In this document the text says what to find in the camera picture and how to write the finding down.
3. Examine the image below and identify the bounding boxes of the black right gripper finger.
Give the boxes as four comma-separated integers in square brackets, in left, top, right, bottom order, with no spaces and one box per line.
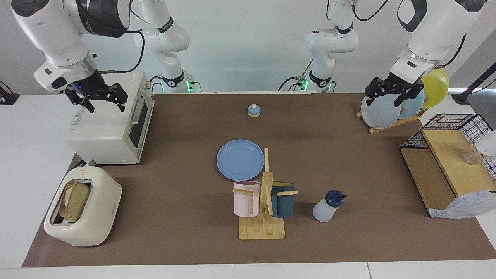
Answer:
[65,88,96,114]
[106,83,129,113]

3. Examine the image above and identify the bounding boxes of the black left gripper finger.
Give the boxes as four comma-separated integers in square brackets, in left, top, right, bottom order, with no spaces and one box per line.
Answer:
[364,77,384,106]
[394,83,425,107]

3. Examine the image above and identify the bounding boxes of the toasted bread slice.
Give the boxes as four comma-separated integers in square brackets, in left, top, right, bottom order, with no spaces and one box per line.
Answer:
[59,181,93,223]

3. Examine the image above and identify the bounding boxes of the white bottle with navy cap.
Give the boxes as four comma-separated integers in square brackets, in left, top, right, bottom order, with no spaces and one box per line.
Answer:
[313,189,348,223]

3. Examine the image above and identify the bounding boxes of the light blue plate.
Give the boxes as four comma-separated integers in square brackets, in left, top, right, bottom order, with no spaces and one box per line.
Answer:
[397,89,425,119]

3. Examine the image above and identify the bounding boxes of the yellow plate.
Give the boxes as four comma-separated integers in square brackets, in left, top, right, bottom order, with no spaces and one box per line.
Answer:
[420,69,450,109]

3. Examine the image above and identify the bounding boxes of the pale grey plate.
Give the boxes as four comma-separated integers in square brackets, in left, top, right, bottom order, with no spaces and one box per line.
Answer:
[360,94,401,129]

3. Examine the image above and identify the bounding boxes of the wooden plate rack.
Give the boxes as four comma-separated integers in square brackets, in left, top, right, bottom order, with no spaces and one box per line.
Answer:
[356,108,429,134]

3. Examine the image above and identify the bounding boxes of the blue round plate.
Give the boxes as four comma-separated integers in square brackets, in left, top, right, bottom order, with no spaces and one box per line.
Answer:
[216,139,265,181]

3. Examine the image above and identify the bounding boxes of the white toaster oven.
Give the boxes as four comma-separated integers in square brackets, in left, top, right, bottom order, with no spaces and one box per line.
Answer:
[64,72,155,165]

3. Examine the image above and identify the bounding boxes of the black clamp stand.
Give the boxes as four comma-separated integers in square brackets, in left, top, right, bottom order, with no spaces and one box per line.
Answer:
[451,62,496,104]
[0,81,20,105]

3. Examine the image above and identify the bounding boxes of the clear glass cup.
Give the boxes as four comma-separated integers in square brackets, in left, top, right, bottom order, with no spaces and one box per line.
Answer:
[462,149,483,166]

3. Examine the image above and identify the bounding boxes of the brown table mat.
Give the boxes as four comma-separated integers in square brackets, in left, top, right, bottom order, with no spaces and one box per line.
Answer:
[21,93,496,268]

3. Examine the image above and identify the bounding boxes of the cream two-slot toaster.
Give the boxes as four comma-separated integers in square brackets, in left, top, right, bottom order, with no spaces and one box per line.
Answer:
[43,163,122,247]

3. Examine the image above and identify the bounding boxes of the blue checkered cloth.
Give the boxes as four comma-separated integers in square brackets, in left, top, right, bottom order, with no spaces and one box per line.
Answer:
[429,190,496,220]

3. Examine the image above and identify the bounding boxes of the teal mug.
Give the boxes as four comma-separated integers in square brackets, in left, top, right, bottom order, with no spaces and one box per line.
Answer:
[270,181,295,218]

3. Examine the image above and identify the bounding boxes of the pink mug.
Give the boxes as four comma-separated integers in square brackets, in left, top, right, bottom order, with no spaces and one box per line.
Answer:
[234,181,261,218]

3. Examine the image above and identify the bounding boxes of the wooden mug tree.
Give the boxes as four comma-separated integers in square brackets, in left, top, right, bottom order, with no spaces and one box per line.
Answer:
[232,148,299,240]

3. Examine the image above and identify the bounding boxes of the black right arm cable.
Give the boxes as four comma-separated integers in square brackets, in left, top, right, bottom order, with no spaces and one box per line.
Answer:
[97,29,146,74]

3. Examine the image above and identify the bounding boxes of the black base cable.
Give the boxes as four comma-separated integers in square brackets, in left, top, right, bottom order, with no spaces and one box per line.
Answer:
[149,75,203,93]
[278,58,314,91]

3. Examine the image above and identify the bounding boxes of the wooden shelf with wire basket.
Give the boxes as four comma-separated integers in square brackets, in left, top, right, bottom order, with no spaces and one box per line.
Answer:
[399,113,496,217]

